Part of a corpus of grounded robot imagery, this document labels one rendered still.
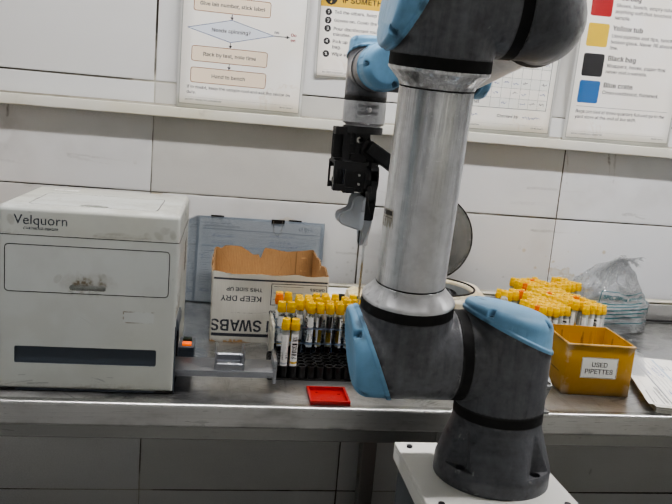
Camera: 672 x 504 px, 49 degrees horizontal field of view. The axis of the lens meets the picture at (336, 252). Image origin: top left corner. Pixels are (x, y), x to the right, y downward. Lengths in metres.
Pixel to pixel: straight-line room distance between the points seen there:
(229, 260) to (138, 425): 0.64
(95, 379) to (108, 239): 0.23
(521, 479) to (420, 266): 0.30
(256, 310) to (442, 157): 0.79
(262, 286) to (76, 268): 0.43
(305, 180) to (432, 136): 1.03
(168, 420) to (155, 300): 0.19
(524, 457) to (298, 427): 0.43
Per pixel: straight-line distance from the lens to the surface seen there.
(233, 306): 1.53
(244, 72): 1.81
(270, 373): 1.27
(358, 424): 1.27
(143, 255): 1.21
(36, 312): 1.26
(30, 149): 1.88
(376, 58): 1.18
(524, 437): 0.98
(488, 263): 1.98
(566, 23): 0.86
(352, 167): 1.30
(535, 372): 0.95
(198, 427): 1.28
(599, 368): 1.48
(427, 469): 1.03
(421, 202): 0.84
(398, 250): 0.86
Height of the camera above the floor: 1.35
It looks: 10 degrees down
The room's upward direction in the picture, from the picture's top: 5 degrees clockwise
